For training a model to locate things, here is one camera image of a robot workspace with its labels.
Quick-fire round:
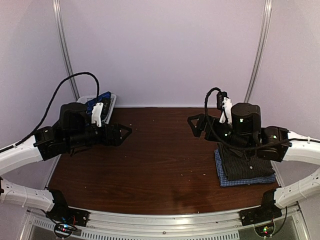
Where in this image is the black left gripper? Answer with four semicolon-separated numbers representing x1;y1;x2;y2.
66;122;132;150

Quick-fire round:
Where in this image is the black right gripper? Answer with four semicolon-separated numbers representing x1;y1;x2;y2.
187;114;252;156

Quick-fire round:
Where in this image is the black pinstriped long sleeve shirt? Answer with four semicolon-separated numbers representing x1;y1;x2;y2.
217;143;275;181

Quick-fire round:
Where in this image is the light blue checked shirt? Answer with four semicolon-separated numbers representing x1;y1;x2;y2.
214;149;276;187

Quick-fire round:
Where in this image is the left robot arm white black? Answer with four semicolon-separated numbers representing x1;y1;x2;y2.
0;124;132;222

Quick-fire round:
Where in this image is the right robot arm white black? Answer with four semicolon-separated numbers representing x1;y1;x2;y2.
187;113;320;221

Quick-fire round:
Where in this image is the white plastic laundry basket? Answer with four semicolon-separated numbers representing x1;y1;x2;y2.
76;91;117;124

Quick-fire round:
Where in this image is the left round controller board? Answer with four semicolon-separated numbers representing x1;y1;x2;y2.
53;222;78;238

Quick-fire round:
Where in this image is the round controller board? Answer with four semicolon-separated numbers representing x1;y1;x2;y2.
53;222;78;238
254;222;275;238

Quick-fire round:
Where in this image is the right round controller board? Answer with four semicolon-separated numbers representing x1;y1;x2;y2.
254;222;275;238

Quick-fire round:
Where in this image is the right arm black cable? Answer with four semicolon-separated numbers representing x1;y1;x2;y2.
203;87;293;151

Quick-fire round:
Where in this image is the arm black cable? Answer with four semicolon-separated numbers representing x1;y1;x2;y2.
203;87;293;151
0;71;101;151

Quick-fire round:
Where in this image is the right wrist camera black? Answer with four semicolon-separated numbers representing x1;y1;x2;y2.
215;89;262;141

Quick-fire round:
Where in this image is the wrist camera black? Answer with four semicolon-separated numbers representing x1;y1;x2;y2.
215;89;262;141
58;102;103;133

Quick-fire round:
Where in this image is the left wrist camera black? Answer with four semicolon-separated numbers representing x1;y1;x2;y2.
58;102;103;133

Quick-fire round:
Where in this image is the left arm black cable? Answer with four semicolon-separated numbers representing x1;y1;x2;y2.
0;71;101;151

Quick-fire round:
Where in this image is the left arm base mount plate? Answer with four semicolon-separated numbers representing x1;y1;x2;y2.
46;207;89;227

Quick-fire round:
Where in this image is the aluminium front rail base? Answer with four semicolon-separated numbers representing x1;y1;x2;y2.
17;203;311;240

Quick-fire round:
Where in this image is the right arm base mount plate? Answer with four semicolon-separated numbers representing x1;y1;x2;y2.
239;205;282;226

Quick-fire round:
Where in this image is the right aluminium frame post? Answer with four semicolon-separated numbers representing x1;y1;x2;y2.
244;0;273;103

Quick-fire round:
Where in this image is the aluminium frame post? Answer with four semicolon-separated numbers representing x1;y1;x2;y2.
51;0;81;101
244;0;273;103

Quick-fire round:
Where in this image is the left aluminium frame post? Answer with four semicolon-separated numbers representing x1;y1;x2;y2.
51;0;81;101

